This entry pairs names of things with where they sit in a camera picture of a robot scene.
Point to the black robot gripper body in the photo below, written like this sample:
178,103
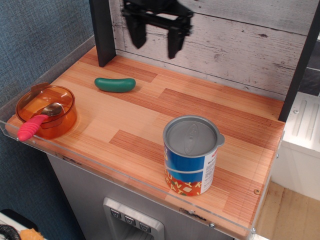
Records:
160,13

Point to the orange transparent plastic bowl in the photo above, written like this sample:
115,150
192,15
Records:
41,95

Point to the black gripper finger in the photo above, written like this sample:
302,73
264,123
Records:
137,30
175,40

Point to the blue soup can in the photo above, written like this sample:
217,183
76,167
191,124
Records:
191,145

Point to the dark grey left post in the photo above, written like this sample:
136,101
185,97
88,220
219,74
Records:
103,31

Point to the pink handled metal spoon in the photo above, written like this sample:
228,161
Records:
31,126

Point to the orange cloth item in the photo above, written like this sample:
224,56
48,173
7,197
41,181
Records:
30,234

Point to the grey toy fridge cabinet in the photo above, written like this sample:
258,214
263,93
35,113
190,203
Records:
85,192

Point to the dark grey right post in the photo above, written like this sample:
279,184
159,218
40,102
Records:
301,66

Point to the clear acrylic edge guard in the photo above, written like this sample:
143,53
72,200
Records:
119,136

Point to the green toy pickle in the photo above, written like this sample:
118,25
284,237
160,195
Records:
121,85

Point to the dark grey post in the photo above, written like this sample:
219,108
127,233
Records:
301,66
103,31

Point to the silver dispenser button panel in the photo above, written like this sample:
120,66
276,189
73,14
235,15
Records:
126,223

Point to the white toy sink unit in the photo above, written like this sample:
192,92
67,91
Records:
297,163

